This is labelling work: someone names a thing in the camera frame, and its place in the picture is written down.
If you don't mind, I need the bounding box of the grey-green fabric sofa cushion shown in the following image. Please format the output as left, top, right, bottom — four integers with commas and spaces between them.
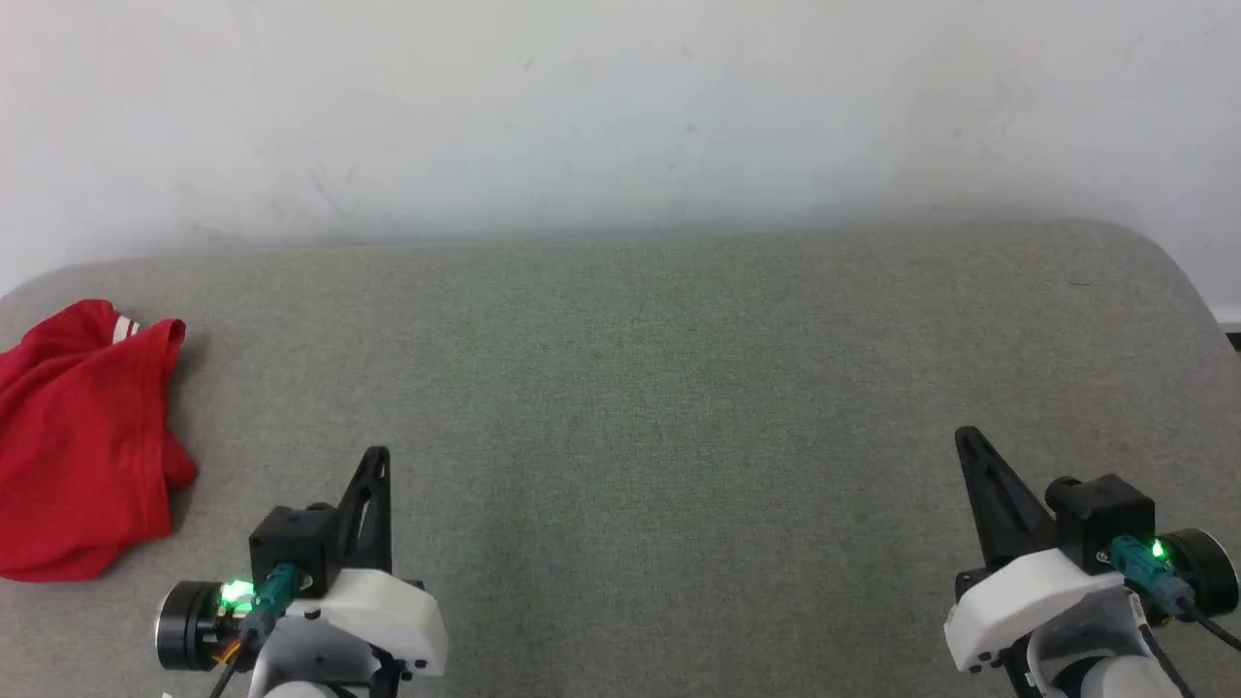
0, 218, 1241, 698

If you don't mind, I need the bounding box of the red and white jersey shirt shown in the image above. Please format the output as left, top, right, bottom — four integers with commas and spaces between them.
0, 299, 200, 584

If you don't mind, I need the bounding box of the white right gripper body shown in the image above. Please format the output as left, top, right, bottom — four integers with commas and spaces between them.
944, 547, 1127, 674

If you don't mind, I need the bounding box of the black right cable teal plug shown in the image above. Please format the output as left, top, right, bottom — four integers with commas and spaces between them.
1109, 535, 1241, 652

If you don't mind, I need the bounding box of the black cable teal plug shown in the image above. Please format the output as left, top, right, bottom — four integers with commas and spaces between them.
1109, 535, 1241, 652
207, 562, 303, 698

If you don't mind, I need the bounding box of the black left cable teal plug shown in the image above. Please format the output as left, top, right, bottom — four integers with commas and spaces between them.
207, 562, 303, 698

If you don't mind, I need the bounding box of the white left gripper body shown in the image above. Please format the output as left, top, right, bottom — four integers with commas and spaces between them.
279, 568, 450, 677

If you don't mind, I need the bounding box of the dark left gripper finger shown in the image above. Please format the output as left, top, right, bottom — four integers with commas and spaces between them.
334, 446, 395, 574

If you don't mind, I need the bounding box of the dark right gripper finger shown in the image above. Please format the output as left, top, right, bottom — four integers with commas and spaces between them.
954, 426, 1061, 571

